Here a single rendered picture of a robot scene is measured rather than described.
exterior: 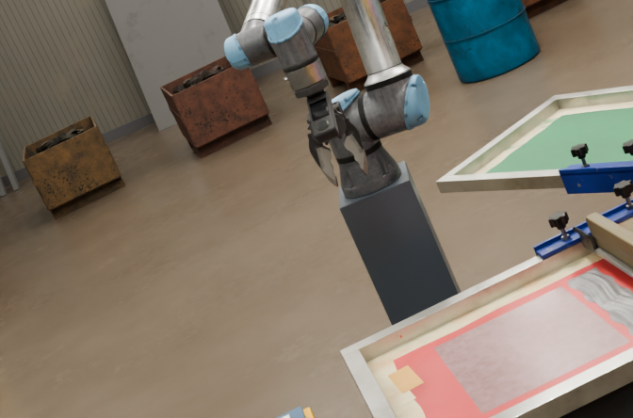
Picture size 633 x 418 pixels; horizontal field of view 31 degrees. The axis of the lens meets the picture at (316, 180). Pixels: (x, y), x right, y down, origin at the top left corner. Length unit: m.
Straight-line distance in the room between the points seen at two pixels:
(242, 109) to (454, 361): 7.84
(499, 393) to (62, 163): 8.46
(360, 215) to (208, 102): 7.34
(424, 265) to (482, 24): 5.73
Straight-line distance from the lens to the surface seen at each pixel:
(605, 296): 2.31
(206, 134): 9.99
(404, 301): 2.76
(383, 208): 2.67
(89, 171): 10.36
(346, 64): 9.78
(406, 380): 2.30
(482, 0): 8.34
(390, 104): 2.60
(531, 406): 1.98
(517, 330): 2.32
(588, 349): 2.16
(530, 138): 3.44
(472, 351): 2.31
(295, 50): 2.20
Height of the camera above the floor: 1.95
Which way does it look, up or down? 15 degrees down
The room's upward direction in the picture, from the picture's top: 24 degrees counter-clockwise
